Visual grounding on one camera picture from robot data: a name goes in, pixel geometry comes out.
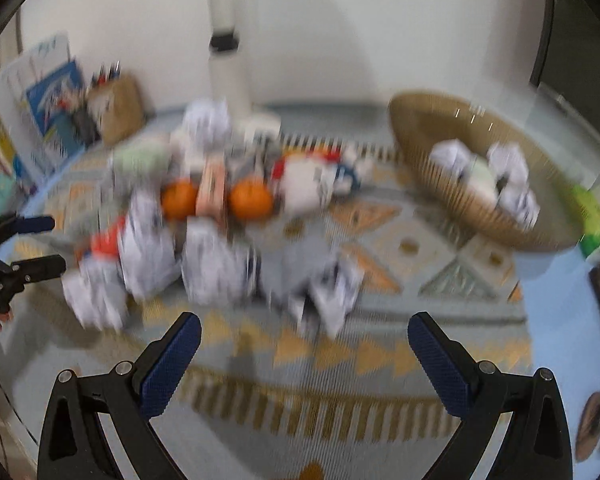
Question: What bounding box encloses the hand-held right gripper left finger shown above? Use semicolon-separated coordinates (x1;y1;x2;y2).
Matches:
37;311;203;480

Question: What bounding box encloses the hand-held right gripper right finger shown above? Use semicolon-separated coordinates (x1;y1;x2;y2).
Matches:
407;311;573;480

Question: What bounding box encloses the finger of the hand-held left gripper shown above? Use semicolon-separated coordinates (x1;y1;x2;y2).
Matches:
0;215;56;249
0;254;67;295

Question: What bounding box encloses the paper ball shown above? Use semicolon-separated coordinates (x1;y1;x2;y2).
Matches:
182;99;232;153

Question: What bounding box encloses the olive green bowl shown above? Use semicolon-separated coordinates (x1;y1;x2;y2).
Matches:
389;90;588;253

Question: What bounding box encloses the red packet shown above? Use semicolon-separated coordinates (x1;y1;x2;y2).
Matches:
87;220;128;261

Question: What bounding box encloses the pile of crumpled papers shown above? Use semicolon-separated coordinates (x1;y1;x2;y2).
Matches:
62;150;366;338

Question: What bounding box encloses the patterned woven mat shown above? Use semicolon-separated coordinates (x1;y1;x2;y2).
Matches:
10;130;536;480

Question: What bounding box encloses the pale green tissue pack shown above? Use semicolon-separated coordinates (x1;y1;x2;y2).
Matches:
462;157;503;201
110;142;173;181

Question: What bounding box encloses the white and blue booklet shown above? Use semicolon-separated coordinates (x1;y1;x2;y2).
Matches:
0;32;101;186

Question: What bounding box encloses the brown pen holder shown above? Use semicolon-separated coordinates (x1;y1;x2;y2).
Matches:
87;72;146;146

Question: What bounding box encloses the orange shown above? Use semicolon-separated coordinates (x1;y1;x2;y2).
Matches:
228;178;274;222
161;181;199;221

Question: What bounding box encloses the cluster of pens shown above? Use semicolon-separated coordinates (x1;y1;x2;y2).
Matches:
91;61;123;86

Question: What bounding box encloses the brown round coaster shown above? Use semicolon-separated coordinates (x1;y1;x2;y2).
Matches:
577;392;600;461

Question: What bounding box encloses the salmon pink packet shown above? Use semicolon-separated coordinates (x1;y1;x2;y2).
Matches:
196;157;231;221

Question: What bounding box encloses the heap of white paper wads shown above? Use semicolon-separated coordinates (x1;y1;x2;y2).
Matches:
427;140;541;228

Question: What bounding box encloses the green packet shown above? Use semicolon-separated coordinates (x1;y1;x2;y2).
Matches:
570;182;600;261

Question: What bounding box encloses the red and white toy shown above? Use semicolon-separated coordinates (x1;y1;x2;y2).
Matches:
270;152;366;218

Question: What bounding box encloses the white desk lamp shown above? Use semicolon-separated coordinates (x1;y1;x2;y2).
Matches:
204;0;283;143

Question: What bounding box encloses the dark panel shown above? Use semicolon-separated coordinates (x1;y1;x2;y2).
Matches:
527;0;598;91

